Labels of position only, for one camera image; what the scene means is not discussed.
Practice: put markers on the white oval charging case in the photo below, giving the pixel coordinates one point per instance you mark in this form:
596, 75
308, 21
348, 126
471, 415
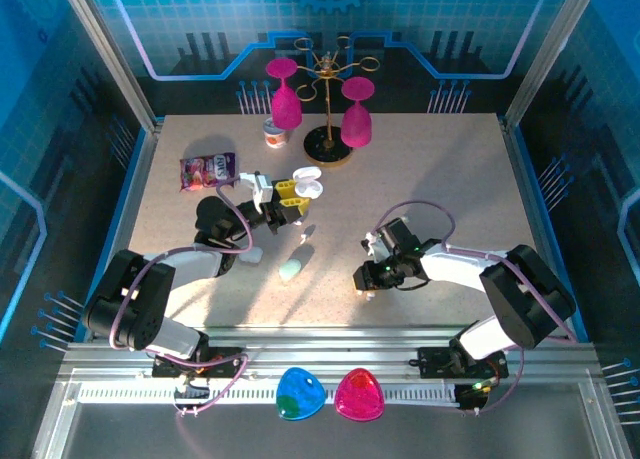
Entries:
307, 181

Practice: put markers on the white square charging case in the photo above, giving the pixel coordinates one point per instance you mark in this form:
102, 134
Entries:
254, 257

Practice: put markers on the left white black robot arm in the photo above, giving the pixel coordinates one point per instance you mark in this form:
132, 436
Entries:
130, 299

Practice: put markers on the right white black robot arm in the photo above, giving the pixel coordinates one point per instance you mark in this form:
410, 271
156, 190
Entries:
525, 294

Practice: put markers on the purple candy bag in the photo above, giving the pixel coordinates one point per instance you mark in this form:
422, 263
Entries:
207, 172

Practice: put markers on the gold glass rack black base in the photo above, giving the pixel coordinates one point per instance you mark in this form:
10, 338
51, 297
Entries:
327, 151

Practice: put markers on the pink wine glass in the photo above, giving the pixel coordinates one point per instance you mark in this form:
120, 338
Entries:
286, 106
356, 126

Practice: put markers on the pink triangular plate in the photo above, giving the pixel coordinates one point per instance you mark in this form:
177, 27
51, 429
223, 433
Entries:
359, 395

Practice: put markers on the blue triangular plate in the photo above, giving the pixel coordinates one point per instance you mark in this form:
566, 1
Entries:
300, 394

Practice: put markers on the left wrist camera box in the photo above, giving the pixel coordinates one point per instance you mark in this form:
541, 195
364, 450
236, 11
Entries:
257, 188

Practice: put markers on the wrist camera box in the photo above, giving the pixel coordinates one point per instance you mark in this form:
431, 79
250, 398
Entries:
371, 244
257, 188

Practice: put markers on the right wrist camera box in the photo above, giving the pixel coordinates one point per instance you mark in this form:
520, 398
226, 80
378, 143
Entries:
371, 244

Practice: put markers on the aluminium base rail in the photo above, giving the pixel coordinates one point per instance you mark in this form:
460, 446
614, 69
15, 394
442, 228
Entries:
325, 349

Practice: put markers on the aluminium table side rail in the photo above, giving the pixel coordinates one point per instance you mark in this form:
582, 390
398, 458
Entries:
525, 189
137, 189

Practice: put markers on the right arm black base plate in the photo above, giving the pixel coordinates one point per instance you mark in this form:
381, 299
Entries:
435, 361

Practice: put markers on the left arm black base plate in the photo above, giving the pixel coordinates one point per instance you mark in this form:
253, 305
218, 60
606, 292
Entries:
227, 360

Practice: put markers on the aluminium frame post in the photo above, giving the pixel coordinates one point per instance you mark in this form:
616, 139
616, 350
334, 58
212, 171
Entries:
545, 54
112, 54

